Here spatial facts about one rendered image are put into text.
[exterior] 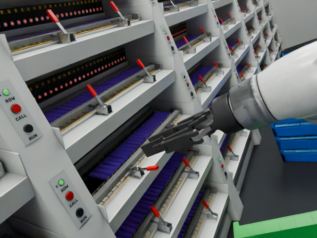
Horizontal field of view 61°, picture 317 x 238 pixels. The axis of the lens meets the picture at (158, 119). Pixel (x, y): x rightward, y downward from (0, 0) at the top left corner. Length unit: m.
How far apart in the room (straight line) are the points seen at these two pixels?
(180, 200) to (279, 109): 0.59
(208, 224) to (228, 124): 0.71
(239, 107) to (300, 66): 0.11
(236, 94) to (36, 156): 0.39
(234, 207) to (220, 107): 0.88
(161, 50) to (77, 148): 0.58
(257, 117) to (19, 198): 0.44
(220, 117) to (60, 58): 0.39
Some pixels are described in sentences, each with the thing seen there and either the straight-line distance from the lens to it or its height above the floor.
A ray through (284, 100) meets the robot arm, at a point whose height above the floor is 0.72.
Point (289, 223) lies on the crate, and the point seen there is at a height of 0.20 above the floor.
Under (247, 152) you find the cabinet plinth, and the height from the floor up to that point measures 0.04.
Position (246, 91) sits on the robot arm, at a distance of 0.47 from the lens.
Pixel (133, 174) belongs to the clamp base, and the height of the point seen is 0.57.
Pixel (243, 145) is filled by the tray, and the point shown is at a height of 0.16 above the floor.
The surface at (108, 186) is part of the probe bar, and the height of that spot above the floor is 0.60.
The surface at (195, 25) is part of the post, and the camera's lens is 1.75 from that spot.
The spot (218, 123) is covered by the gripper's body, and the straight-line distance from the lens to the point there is 0.50.
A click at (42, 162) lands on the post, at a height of 0.76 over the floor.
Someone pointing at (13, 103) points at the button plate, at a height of 0.89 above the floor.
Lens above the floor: 0.87
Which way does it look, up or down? 14 degrees down
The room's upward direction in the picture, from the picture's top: 25 degrees counter-clockwise
